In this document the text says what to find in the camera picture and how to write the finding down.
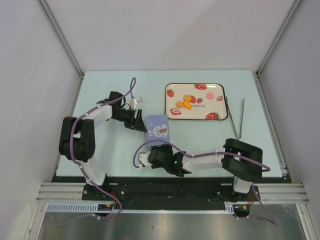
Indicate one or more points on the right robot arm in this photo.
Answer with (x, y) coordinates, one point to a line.
(242, 160)

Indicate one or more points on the orange flower cookie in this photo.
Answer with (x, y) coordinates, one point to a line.
(180, 104)

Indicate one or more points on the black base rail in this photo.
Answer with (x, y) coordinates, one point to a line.
(134, 194)

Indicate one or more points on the white rectangular tin box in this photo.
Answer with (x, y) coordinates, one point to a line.
(155, 143)

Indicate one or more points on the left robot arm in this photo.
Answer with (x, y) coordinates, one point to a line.
(77, 138)

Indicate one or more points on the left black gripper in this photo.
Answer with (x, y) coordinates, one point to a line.
(132, 123)

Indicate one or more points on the orange fish cookie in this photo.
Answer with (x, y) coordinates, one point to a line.
(187, 105)

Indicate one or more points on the pink round cookie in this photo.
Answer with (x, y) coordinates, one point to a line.
(210, 96)

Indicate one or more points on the silver tin lid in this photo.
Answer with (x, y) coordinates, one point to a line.
(157, 127)

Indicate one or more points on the strawberry print tray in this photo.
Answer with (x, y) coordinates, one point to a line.
(202, 108)

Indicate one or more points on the yellow round waffle cookie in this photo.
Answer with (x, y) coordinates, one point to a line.
(187, 98)

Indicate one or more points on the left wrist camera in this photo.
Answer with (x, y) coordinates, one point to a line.
(134, 101)

